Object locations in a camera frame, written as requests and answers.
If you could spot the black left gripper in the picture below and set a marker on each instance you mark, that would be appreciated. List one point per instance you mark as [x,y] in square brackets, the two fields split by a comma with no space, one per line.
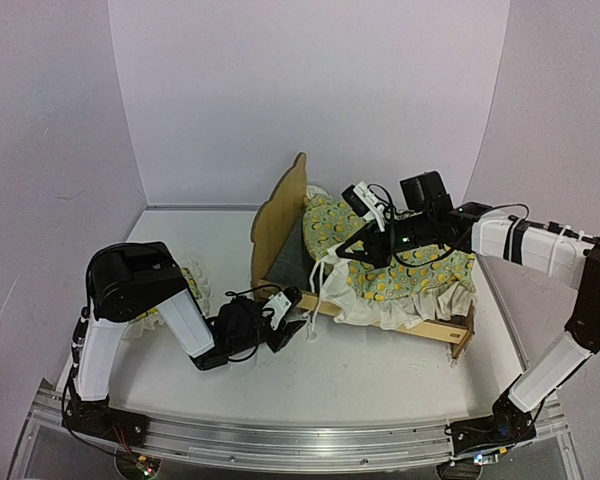
[285,335]

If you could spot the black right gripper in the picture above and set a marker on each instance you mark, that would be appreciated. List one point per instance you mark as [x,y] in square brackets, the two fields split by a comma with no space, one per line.
[375,250]

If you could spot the lemon print bed cushion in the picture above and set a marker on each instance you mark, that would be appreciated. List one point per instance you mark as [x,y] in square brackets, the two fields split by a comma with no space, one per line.
[403,297]

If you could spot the wooden pet bed frame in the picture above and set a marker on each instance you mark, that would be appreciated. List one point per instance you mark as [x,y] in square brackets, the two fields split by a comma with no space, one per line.
[274,223]

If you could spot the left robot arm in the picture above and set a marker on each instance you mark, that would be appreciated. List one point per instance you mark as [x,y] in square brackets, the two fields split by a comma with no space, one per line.
[127,280]

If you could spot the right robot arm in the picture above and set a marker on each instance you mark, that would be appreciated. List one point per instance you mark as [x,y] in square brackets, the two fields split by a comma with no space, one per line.
[553,249]

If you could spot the small lemon print pillow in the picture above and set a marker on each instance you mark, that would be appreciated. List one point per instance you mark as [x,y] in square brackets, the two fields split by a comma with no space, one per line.
[185,310]

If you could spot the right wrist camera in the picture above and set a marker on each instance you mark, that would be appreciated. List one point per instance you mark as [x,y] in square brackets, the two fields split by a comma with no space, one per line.
[365,204]

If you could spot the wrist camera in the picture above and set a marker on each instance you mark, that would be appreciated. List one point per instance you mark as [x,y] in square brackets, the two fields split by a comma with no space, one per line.
[279,305]
[365,204]

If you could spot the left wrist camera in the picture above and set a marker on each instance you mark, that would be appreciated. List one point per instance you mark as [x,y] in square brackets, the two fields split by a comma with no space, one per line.
[279,305]

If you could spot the aluminium front rail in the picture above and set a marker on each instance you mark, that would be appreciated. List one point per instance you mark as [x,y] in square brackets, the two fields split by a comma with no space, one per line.
[304,449]

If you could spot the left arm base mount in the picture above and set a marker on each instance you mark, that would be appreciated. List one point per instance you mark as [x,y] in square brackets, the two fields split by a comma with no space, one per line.
[96,420]

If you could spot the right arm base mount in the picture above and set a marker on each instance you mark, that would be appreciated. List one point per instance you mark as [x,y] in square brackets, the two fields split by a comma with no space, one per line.
[506,426]

